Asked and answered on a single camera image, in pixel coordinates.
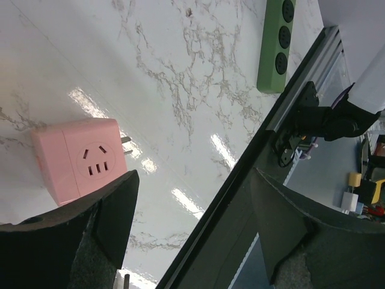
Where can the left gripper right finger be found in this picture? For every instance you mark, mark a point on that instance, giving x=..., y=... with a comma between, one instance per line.
x=308, y=245

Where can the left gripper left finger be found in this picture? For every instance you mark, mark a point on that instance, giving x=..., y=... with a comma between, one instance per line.
x=79, y=245

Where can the pink cube socket plug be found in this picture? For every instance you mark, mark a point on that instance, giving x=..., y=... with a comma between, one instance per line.
x=80, y=157

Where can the green power strip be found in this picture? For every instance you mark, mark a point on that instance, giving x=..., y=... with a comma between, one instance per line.
x=276, y=41

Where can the aluminium front frame rail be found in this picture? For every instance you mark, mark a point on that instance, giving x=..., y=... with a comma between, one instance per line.
x=314, y=67

